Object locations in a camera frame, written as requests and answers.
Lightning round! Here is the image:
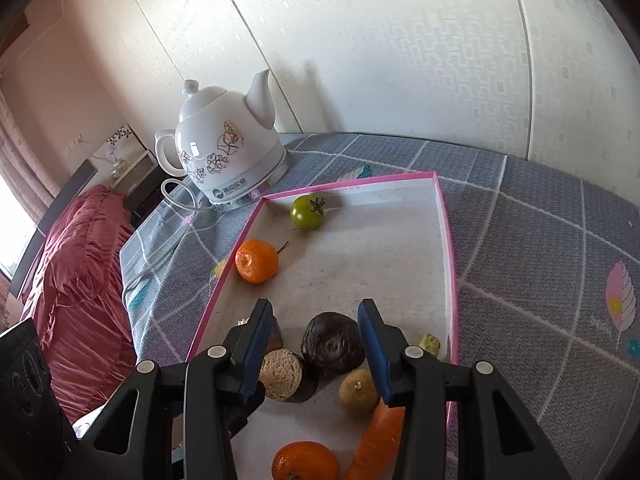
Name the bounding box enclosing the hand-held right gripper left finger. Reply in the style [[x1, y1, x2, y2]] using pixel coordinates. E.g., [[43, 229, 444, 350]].
[[72, 298, 275, 480]]

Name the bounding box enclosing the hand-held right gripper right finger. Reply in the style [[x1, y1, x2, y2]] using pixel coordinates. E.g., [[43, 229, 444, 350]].
[[357, 298, 571, 480]]

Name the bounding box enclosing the eggplant chunk cut face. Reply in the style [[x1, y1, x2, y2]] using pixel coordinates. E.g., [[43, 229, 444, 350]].
[[258, 349, 319, 403]]

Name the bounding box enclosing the beige round fruit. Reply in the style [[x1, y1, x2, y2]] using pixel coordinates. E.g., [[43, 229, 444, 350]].
[[339, 368, 381, 415]]

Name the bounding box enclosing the dark round eggplant end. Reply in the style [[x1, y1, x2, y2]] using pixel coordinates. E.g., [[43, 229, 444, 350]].
[[300, 311, 367, 377]]

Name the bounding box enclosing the large orange mandarin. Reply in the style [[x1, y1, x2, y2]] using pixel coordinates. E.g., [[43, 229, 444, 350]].
[[235, 239, 279, 283]]

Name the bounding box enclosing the orange carrot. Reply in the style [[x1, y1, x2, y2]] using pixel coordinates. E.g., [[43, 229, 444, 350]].
[[342, 334, 442, 480]]

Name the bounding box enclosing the pink-edged white cardboard tray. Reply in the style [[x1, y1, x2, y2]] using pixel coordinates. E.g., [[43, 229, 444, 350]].
[[185, 171, 460, 480]]

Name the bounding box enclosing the medium orange mandarin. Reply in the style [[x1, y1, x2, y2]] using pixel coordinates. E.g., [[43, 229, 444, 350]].
[[271, 441, 340, 480]]

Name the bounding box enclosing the green tomato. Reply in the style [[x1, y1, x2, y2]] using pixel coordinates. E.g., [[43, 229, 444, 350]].
[[290, 194, 327, 231]]

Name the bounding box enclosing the red bed cover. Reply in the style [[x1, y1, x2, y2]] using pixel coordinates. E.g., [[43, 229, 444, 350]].
[[20, 184, 138, 423]]

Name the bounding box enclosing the silver kettle base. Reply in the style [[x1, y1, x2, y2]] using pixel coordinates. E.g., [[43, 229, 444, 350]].
[[207, 152, 293, 207]]

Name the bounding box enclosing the window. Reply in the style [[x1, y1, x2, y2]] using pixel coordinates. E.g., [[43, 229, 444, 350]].
[[0, 170, 38, 281]]

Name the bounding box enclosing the dark nightstand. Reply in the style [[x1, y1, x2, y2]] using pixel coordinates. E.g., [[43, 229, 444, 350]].
[[107, 150, 166, 226]]

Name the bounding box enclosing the white floral ceramic kettle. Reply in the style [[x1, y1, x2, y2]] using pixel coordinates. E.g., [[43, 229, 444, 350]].
[[154, 70, 287, 196]]

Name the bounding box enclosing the dark bed headboard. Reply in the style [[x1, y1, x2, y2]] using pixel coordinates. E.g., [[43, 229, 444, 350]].
[[10, 157, 98, 301]]

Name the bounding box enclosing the pink curtain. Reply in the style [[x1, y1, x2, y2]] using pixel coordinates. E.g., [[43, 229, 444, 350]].
[[0, 95, 56, 201]]

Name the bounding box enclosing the white power cord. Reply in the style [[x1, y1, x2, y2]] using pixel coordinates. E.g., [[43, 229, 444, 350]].
[[122, 177, 216, 306]]

